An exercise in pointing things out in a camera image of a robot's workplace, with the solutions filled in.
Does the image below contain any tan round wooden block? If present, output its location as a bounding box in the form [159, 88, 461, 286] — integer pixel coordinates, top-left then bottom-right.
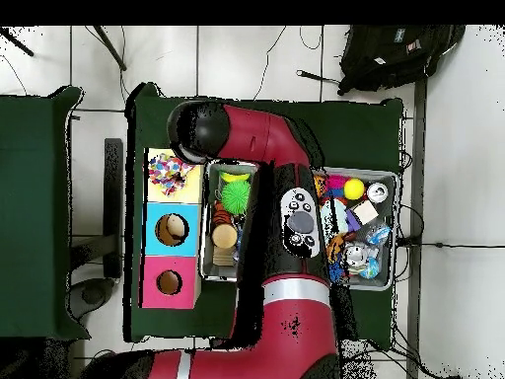
[212, 222, 240, 250]

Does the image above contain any black tripod leg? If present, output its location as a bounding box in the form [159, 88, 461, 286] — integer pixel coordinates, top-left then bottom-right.
[0, 27, 36, 58]
[93, 25, 127, 72]

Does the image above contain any pink spiky ball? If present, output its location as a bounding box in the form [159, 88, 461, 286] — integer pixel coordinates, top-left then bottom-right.
[325, 174, 348, 198]

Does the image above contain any black backpack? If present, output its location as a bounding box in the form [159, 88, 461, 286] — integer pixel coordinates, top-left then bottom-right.
[337, 25, 467, 96]

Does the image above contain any mint green cloth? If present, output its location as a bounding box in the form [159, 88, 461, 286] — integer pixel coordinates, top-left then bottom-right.
[323, 198, 349, 238]

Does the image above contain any green spiky ball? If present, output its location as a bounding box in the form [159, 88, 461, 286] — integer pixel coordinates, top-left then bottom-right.
[220, 180, 253, 214]

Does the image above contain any dark green side tablecloth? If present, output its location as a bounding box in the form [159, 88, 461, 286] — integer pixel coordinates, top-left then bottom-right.
[0, 85, 90, 341]

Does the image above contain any polka-dot cloth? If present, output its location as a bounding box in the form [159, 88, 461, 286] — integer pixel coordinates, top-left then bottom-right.
[147, 152, 197, 198]

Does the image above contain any silver drink can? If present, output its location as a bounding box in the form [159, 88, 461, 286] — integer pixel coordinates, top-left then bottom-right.
[342, 244, 372, 273]

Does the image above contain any wooden box with three holes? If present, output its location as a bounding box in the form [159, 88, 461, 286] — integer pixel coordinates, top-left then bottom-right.
[141, 147, 208, 311]

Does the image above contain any thin black floor cable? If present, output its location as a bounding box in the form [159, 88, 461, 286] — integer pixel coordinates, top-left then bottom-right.
[252, 25, 289, 102]

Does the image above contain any grey round base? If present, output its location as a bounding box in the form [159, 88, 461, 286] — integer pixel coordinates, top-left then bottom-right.
[69, 277, 115, 321]

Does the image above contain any black cable with plug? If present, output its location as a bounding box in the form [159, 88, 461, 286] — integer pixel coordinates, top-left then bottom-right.
[296, 69, 342, 87]

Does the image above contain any clear mesh bin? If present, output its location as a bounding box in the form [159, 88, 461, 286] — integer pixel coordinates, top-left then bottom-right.
[199, 161, 400, 292]

